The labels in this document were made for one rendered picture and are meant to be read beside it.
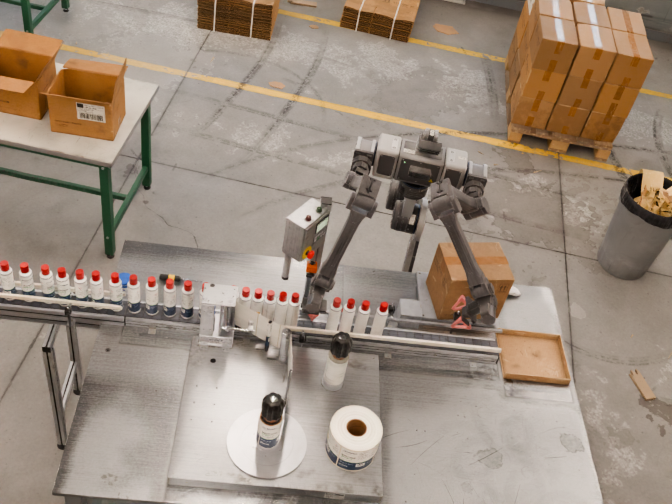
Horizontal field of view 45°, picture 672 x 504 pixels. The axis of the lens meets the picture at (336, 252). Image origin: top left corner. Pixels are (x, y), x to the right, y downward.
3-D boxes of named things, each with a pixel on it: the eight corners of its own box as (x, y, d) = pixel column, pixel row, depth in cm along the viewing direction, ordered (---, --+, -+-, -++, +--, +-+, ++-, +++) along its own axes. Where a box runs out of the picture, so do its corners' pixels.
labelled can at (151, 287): (145, 315, 345) (144, 282, 331) (147, 306, 349) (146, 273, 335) (157, 316, 346) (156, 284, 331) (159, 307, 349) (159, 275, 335)
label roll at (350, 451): (323, 468, 306) (329, 447, 296) (326, 423, 320) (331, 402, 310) (375, 474, 307) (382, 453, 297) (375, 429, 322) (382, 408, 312)
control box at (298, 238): (281, 251, 327) (285, 217, 314) (306, 231, 338) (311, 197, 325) (300, 264, 324) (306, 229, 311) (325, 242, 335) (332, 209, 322)
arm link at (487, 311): (490, 280, 316) (470, 286, 320) (489, 301, 308) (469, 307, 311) (502, 300, 322) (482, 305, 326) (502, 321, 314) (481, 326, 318)
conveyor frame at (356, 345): (124, 325, 346) (123, 318, 343) (129, 306, 354) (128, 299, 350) (496, 364, 361) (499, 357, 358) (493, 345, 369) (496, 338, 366)
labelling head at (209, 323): (198, 344, 338) (200, 304, 320) (202, 321, 347) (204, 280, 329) (231, 347, 339) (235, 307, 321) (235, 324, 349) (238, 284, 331)
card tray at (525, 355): (503, 378, 356) (505, 373, 353) (495, 333, 375) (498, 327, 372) (568, 385, 359) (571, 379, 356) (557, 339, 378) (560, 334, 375)
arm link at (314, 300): (336, 278, 324) (316, 270, 322) (331, 299, 315) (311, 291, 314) (325, 296, 332) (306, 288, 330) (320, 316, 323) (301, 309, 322)
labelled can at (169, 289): (162, 317, 346) (162, 284, 332) (164, 308, 350) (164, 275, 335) (174, 318, 346) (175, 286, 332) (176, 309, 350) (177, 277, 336)
